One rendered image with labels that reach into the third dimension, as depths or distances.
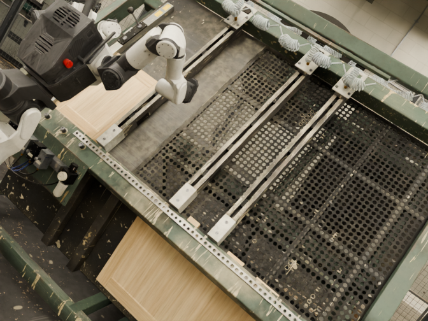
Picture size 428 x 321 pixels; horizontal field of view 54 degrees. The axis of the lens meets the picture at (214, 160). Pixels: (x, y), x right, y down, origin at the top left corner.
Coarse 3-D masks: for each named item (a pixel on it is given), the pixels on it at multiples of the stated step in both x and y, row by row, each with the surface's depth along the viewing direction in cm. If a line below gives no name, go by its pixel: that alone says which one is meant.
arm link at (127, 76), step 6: (120, 60) 167; (126, 60) 165; (108, 66) 169; (114, 66) 167; (120, 66) 168; (126, 66) 167; (120, 72) 166; (126, 72) 169; (132, 72) 173; (126, 78) 170
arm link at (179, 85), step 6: (168, 78) 169; (180, 78) 170; (174, 84) 169; (180, 84) 170; (186, 84) 173; (174, 90) 171; (180, 90) 171; (174, 96) 174; (180, 96) 174; (174, 102) 176; (180, 102) 178
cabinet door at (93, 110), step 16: (128, 80) 231; (144, 80) 230; (80, 96) 226; (96, 96) 226; (112, 96) 226; (128, 96) 226; (144, 96) 225; (64, 112) 221; (80, 112) 221; (96, 112) 221; (112, 112) 221; (80, 128) 216; (96, 128) 216
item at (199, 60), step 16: (240, 0) 228; (240, 16) 240; (224, 32) 240; (240, 32) 247; (208, 48) 236; (192, 64) 229; (160, 96) 219; (128, 112) 214; (144, 112) 216; (112, 128) 210; (128, 128) 213; (112, 144) 210
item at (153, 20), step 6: (162, 6) 254; (156, 12) 252; (168, 12) 254; (150, 18) 249; (156, 18) 249; (162, 18) 253; (150, 24) 248; (156, 24) 252; (144, 30) 246; (138, 36) 246; (132, 42) 245; (114, 48) 239; (120, 48) 240; (126, 48) 244; (114, 54) 238; (54, 102) 223
